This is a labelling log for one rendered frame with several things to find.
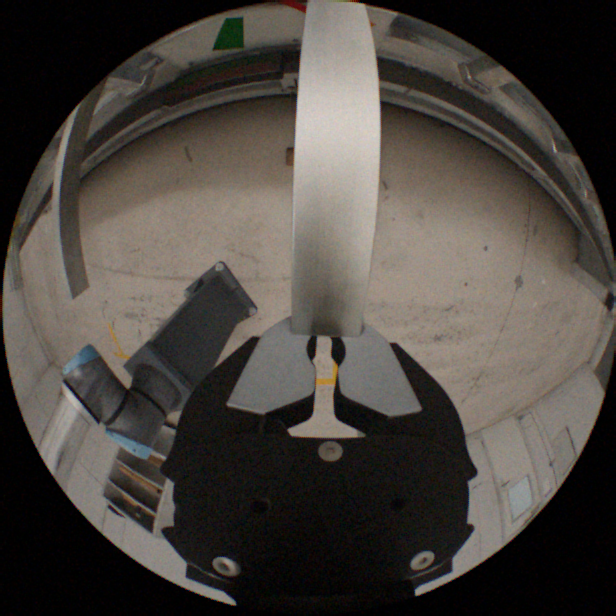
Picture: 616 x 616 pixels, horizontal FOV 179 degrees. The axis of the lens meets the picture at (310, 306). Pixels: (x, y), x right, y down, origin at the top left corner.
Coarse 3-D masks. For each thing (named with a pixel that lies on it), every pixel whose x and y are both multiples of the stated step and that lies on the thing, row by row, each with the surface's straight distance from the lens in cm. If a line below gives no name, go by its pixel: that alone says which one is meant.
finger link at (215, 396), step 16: (256, 336) 10; (240, 352) 9; (224, 368) 8; (240, 368) 8; (208, 384) 8; (224, 384) 8; (192, 400) 8; (208, 400) 7; (224, 400) 7; (192, 416) 7; (208, 416) 7; (224, 416) 7; (240, 416) 7; (256, 416) 7; (176, 432) 7; (192, 432) 7; (208, 432) 7; (224, 432) 7; (240, 432) 6; (256, 432) 7; (176, 448) 7; (192, 448) 7; (176, 464) 7; (256, 512) 6
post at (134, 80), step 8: (112, 72) 39; (120, 72) 40; (128, 72) 41; (136, 72) 42; (144, 72) 43; (112, 80) 39; (120, 80) 40; (128, 80) 40; (136, 80) 42; (104, 88) 41; (112, 88) 42; (120, 88) 42; (128, 88) 43
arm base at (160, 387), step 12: (144, 372) 71; (156, 372) 69; (132, 384) 73; (144, 384) 69; (156, 384) 68; (168, 384) 69; (144, 396) 67; (156, 396) 68; (168, 396) 69; (180, 396) 73; (168, 408) 71
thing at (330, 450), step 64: (256, 448) 6; (320, 448) 6; (384, 448) 6; (192, 512) 6; (320, 512) 5; (384, 512) 5; (448, 512) 6; (192, 576) 6; (256, 576) 5; (320, 576) 5; (384, 576) 6
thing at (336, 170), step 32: (320, 0) 16; (320, 32) 12; (352, 32) 12; (320, 64) 10; (352, 64) 10; (320, 96) 9; (352, 96) 9; (320, 128) 8; (352, 128) 8; (320, 160) 8; (352, 160) 8; (320, 192) 8; (352, 192) 8; (320, 224) 8; (352, 224) 8; (320, 256) 8; (352, 256) 8; (320, 288) 8; (352, 288) 9; (320, 320) 9; (352, 320) 9
